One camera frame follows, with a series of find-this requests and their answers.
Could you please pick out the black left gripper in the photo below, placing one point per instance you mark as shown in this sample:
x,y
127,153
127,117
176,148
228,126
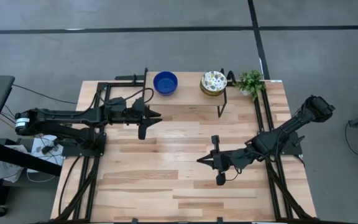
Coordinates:
x,y
140,115

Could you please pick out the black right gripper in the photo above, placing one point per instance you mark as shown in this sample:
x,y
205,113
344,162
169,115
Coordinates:
x,y
228,159

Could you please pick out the blue plastic bowl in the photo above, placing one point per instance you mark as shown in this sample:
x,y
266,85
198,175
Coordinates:
x,y
165,83

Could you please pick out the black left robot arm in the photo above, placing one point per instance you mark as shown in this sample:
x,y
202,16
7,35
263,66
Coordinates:
x,y
57,118

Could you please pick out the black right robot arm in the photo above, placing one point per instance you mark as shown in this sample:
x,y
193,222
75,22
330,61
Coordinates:
x,y
291,124

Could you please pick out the wooden shelf with black legs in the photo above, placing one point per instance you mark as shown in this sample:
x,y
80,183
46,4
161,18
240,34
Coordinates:
x,y
188,93

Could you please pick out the small potted green plant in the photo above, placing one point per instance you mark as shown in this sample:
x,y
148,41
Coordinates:
x,y
250,82

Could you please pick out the white paper sheet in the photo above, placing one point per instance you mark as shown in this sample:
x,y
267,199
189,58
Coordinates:
x,y
37,149

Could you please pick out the black metal beam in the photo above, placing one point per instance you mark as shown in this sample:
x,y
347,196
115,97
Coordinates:
x,y
20,158

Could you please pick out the white cloth bag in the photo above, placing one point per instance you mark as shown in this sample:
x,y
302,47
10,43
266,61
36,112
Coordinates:
x,y
5,169

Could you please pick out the black caster wheel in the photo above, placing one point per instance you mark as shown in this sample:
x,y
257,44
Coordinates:
x,y
0,211

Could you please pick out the black aluminium table frame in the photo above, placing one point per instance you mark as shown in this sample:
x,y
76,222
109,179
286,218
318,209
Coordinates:
x,y
120,84

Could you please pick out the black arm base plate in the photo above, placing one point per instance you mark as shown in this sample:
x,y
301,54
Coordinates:
x,y
82,151
295,146

